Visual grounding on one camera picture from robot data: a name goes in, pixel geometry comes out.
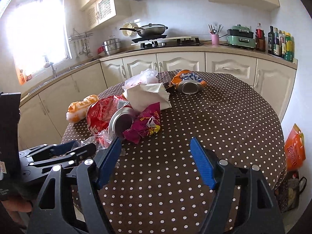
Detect crushed orange soda can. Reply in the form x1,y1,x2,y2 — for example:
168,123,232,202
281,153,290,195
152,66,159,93
171,70,207,95

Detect cream lower kitchen cabinets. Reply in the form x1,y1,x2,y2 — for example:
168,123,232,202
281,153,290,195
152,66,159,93
18,45,298,150

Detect person's left hand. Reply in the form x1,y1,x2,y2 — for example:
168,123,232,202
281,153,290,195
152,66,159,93
1,197,33,213

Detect dark patterned floor bag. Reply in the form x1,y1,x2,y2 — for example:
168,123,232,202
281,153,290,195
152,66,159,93
274,170,307,213

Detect orange plastic bag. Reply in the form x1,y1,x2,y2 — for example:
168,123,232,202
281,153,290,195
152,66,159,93
285,124,306,172

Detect orange white snack wrapper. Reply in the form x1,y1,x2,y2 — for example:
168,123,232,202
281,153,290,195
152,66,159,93
66,95,99,124

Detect brown polka dot tablecloth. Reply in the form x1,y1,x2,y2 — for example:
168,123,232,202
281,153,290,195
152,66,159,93
61,70,287,234

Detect steel sink faucet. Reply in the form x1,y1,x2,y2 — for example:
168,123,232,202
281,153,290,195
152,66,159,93
44,56,57,78

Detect red crushed soda can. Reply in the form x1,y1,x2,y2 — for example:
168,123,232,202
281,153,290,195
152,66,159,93
86,95,137,139

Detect magenta snack bag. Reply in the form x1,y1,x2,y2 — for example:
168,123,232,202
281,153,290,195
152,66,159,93
123,103,161,144

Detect white crumpled tissue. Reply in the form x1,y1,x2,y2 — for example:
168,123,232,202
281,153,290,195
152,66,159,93
123,83,171,112

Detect steel stock pot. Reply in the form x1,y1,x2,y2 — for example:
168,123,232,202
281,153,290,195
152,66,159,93
103,35,122,56

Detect clear plastic bag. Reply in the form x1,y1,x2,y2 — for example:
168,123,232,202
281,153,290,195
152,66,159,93
122,69,158,90

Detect green yellow oil bottle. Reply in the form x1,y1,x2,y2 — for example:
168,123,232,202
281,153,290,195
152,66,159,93
285,32,293,62

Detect red sauce bottle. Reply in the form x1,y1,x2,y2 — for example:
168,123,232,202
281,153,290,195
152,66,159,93
255,23,266,52

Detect dark soy sauce bottle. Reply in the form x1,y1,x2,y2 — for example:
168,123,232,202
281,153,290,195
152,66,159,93
268,26,274,54

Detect green electric cooker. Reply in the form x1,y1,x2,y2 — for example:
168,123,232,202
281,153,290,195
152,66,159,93
227,24,256,50

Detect pink utensil holder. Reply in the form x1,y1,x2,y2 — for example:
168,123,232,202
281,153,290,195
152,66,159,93
211,34,219,45

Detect black gas stove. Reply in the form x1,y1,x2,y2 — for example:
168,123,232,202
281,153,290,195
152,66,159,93
131,36,205,50

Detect black wok with lid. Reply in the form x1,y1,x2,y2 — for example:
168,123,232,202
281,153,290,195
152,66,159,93
120,23,168,37

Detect wall utensil rack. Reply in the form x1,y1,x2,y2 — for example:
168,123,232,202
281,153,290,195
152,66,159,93
68,28,94,59

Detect cream colander on wall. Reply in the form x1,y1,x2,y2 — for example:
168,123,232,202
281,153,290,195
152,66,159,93
121,22,137,38

